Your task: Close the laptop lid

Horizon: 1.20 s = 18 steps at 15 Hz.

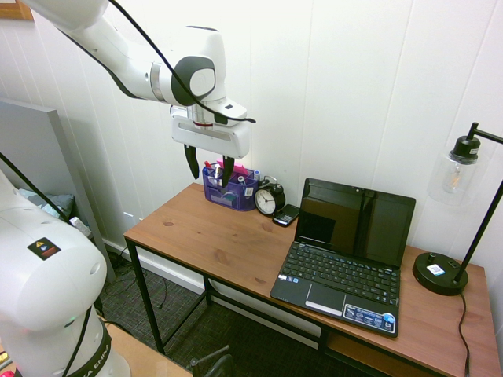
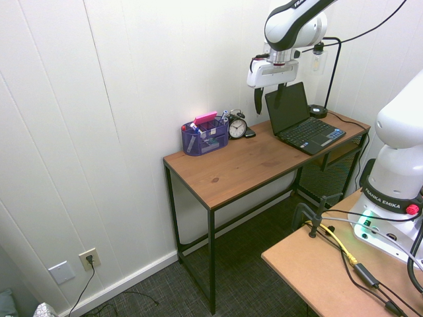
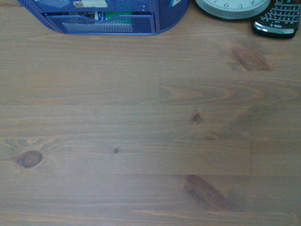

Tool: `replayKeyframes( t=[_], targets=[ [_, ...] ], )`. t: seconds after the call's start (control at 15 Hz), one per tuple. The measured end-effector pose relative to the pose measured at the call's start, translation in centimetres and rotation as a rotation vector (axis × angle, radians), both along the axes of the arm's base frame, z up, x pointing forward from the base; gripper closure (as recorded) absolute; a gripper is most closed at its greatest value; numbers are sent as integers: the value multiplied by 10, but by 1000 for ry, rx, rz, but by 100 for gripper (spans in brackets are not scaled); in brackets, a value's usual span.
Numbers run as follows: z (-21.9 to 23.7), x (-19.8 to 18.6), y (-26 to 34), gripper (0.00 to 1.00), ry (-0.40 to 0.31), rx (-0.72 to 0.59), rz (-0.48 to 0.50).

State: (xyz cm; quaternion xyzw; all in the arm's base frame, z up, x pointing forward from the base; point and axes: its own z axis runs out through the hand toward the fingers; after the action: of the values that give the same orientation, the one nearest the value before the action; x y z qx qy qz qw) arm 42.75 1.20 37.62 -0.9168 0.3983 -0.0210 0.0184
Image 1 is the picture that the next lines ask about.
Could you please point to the black clamp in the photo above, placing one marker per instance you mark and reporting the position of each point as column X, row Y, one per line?
column 212, row 363

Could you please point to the teal patterned pillow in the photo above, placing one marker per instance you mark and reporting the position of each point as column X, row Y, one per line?
column 51, row 202

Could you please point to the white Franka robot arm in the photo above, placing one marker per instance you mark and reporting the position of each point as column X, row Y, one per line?
column 59, row 275

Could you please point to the grey bed headboard panel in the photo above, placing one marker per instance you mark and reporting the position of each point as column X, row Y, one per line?
column 35, row 157

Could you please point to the black desk lamp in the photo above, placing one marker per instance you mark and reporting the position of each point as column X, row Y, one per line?
column 457, row 220

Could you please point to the purple mesh desk organizer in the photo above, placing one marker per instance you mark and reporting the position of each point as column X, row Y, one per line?
column 230, row 192

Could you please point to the black mobile phone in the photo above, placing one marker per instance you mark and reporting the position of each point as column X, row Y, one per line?
column 286, row 215

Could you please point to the wooden desk with black frame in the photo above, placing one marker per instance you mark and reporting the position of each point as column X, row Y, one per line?
column 220, row 243

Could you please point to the black laptop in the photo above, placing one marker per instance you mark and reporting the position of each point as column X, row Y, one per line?
column 346, row 259

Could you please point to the black alarm clock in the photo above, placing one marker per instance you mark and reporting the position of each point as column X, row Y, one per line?
column 270, row 198

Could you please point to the pink sticky note pad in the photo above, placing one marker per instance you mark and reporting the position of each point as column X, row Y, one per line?
column 239, row 170

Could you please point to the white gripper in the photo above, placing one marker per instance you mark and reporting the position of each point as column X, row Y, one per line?
column 214, row 137

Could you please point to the wooden picture frame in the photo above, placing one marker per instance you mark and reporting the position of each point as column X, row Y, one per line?
column 15, row 9

